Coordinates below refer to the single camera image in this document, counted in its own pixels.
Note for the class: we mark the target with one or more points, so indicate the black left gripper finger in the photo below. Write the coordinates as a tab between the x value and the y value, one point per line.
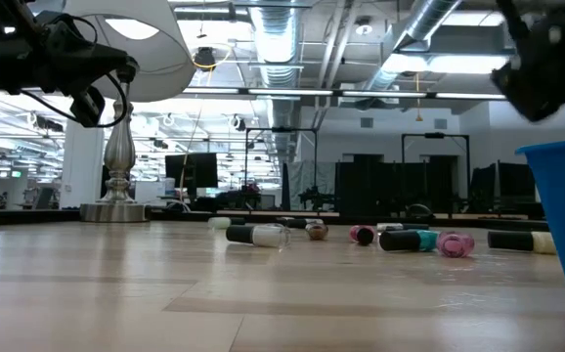
109	73
114	58

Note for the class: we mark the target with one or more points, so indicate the cream nail polish bottle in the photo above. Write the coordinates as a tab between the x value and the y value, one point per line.
512	241

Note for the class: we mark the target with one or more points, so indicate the rose pink nail polish bottle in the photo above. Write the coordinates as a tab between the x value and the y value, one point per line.
455	244

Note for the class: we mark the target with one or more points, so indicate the hot pink nail polish bottle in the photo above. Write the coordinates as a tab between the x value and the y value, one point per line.
364	236

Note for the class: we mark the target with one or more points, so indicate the brown glitter nail polish bottle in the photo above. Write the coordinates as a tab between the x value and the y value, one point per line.
317	232

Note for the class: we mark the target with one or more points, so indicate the silver lamp with white shade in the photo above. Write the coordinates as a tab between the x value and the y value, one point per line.
118	151

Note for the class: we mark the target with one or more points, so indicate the bright ceiling light panel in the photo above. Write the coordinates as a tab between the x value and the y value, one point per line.
458	63

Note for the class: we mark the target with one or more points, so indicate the black partition screen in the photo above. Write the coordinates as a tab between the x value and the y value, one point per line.
385	186
512	181

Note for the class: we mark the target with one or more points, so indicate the black computer monitor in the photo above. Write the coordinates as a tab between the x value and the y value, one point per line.
199	168

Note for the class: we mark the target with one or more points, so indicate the long ceiling light strip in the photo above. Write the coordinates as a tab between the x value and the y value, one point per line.
287	92

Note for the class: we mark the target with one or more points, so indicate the grey tarp cover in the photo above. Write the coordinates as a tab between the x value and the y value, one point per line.
312	176

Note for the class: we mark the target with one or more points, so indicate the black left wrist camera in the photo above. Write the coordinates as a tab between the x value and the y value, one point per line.
88	106

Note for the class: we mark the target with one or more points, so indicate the black ceiling camera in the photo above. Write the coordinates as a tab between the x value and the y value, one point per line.
204	57

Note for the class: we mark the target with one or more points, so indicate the black metal frame rig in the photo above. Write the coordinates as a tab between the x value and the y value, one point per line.
282	130
434	135

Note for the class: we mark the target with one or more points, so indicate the silver ventilation duct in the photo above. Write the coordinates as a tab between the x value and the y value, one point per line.
424	22
275	49

